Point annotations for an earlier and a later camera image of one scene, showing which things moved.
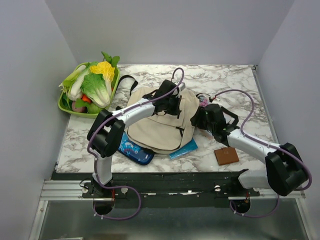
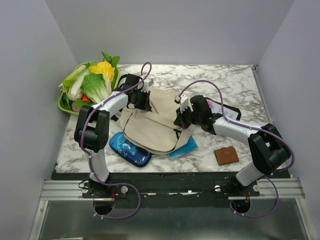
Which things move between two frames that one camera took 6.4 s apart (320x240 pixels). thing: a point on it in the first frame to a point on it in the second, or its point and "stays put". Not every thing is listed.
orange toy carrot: (85, 98) stays put
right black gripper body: (207, 125) to (195, 118)
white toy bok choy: (72, 83) stays put
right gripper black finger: (197, 120) to (182, 120)
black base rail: (166, 190) stays put
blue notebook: (192, 146) stays put
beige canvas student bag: (164, 133) stays put
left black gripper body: (171, 107) to (140, 100)
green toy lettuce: (94, 86) stays put
